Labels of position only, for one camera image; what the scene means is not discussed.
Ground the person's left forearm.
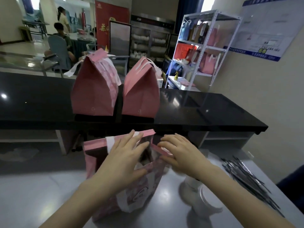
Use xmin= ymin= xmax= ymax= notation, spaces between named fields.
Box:
xmin=39 ymin=174 xmax=119 ymax=228

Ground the red standing banner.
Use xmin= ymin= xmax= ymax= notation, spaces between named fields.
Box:
xmin=95 ymin=0 xmax=131 ymax=49

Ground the black framed sign board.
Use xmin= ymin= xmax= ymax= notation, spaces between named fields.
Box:
xmin=108 ymin=20 xmax=132 ymax=60

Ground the white metal shelf rack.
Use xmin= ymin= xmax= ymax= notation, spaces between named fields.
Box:
xmin=165 ymin=9 xmax=243 ymax=92

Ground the blue covered chair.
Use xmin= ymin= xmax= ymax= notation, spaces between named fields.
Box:
xmin=42 ymin=34 xmax=73 ymax=78

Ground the red gift bag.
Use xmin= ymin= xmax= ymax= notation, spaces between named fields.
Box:
xmin=175 ymin=43 xmax=197 ymax=62

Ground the black reception counter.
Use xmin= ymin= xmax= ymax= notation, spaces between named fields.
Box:
xmin=0 ymin=72 xmax=269 ymax=155

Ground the brown paper bag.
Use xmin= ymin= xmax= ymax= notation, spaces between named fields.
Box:
xmin=191 ymin=22 xmax=209 ymax=44

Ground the pile of silver packets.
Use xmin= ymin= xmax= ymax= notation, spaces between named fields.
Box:
xmin=221 ymin=156 xmax=285 ymax=218

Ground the person's right hand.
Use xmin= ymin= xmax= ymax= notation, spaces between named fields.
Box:
xmin=157 ymin=133 xmax=215 ymax=180

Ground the person's left hand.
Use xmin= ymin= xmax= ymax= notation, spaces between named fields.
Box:
xmin=95 ymin=130 xmax=150 ymax=191

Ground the pink bag with folded top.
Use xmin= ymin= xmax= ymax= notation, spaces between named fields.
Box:
xmin=122 ymin=56 xmax=162 ymax=118

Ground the small pink gift bag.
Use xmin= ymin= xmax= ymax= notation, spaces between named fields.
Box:
xmin=207 ymin=25 xmax=221 ymax=47

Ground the white fan base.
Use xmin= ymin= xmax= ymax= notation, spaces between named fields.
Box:
xmin=179 ymin=174 xmax=224 ymax=219

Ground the pink bag with tied handles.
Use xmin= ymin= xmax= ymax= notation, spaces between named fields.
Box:
xmin=64 ymin=48 xmax=122 ymax=117

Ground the person's right forearm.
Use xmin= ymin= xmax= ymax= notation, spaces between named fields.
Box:
xmin=198 ymin=164 xmax=297 ymax=228

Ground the dark blue chair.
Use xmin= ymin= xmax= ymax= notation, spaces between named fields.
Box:
xmin=276 ymin=164 xmax=304 ymax=208

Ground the long table with dark legs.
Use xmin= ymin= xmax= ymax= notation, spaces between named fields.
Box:
xmin=22 ymin=19 xmax=51 ymax=40

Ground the white and blue wall poster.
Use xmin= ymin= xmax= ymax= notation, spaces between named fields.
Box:
xmin=234 ymin=0 xmax=294 ymax=61

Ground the blue gift bag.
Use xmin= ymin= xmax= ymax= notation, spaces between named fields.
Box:
xmin=180 ymin=20 xmax=193 ymax=41

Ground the stainless steel dish cabinet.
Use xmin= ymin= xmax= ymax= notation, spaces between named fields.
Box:
xmin=130 ymin=13 xmax=177 ymax=70

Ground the pink patterned paper gift bag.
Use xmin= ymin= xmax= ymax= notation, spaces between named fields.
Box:
xmin=83 ymin=130 xmax=174 ymax=223

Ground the pink bag with white handles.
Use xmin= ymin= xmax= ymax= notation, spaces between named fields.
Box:
xmin=198 ymin=52 xmax=222 ymax=74

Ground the round table with blue cloth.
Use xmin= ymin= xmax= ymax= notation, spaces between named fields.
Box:
xmin=68 ymin=33 xmax=98 ymax=60

